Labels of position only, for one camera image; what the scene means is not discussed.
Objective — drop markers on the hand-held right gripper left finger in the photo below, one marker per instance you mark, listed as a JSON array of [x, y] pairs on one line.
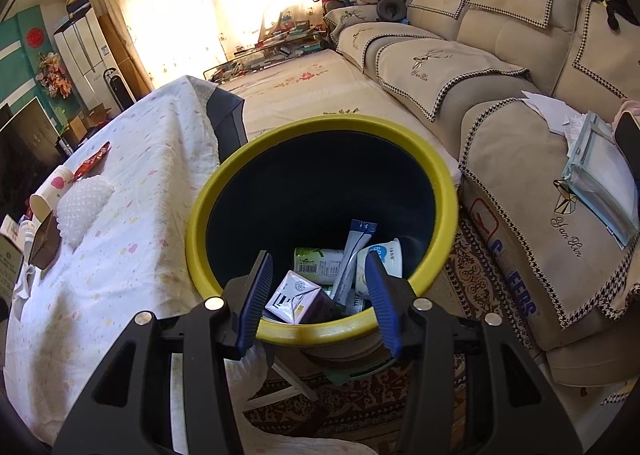
[[257, 300]]

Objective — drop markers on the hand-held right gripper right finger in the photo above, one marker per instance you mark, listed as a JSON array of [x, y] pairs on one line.
[[385, 307]]

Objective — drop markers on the pink drink carton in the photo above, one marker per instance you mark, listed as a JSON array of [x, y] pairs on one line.
[[295, 297]]

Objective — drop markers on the white plastic bowl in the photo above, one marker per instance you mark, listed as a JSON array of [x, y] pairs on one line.
[[392, 255]]

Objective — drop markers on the blue white sachet wrapper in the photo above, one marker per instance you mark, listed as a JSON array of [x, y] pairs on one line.
[[352, 255]]

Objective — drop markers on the pale green plastic jar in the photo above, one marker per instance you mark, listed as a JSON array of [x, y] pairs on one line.
[[317, 265]]

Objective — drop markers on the yellow-rimmed dark bin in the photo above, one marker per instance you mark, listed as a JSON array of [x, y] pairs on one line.
[[320, 185]]

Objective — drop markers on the white foam net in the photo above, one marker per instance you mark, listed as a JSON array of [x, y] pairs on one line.
[[82, 207]]

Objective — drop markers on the red snack wrapper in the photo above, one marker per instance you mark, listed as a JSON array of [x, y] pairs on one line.
[[92, 162]]

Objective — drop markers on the brown cardboard box piece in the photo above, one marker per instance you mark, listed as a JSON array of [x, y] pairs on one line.
[[44, 240]]

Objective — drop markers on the pink-dotted paper cup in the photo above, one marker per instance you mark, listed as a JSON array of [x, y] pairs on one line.
[[50, 192]]

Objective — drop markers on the floral print carton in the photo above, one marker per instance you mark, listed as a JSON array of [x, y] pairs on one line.
[[9, 260]]

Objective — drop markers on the beige green round stool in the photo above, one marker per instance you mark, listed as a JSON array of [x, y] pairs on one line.
[[350, 367]]

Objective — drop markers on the patterned brown rug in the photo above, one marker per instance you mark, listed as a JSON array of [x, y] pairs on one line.
[[475, 280]]

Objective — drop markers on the white blue-printed cardboard box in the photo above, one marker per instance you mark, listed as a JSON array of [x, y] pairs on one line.
[[505, 265]]

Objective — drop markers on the table with dotted cloth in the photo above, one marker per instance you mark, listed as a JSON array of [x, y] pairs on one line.
[[140, 215]]

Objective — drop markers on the dark grey table cover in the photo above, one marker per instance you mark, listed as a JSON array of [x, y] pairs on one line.
[[227, 120]]

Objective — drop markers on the beige floral floor mat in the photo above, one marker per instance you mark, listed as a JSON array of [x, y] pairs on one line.
[[310, 85]]

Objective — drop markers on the beige deer-print seat cover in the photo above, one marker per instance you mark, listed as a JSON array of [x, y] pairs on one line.
[[385, 45], [450, 75]]

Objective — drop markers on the black white-lettered box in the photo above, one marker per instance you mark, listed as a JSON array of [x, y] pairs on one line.
[[65, 145]]

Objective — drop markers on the black white tower fan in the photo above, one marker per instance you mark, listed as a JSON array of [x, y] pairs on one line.
[[119, 90]]

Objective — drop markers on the clear zip bag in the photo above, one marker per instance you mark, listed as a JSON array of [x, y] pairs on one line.
[[600, 175]]

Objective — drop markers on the cluttered glass coffee table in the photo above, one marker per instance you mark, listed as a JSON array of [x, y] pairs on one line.
[[280, 45]]

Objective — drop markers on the loose white papers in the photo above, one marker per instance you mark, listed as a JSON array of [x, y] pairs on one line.
[[547, 107]]

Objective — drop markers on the large curved television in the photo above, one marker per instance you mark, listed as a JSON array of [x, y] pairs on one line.
[[25, 155]]

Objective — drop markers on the beige deer-print armrest cover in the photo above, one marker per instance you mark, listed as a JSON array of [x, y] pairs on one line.
[[350, 17]]

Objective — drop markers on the beige sofa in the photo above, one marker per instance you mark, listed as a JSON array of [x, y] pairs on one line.
[[525, 50]]

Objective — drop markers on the dark grey round cushion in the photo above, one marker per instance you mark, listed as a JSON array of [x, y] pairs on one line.
[[392, 10]]

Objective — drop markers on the black pink-edged bag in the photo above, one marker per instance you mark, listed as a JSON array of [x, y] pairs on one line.
[[629, 135]]

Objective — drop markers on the cream embroidered curtains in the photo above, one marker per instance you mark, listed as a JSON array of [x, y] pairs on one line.
[[175, 10]]

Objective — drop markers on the hanging artificial flowers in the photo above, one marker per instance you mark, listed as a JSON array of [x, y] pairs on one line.
[[54, 75]]

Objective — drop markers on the white standing air conditioner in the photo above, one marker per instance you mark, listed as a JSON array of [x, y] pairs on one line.
[[85, 50]]

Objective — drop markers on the dark box stack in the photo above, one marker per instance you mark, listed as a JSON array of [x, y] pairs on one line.
[[79, 4]]

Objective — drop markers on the white metal frame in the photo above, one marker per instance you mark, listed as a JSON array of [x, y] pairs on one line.
[[292, 382]]

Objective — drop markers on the red round wall ornament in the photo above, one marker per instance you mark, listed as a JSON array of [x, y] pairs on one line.
[[35, 37]]

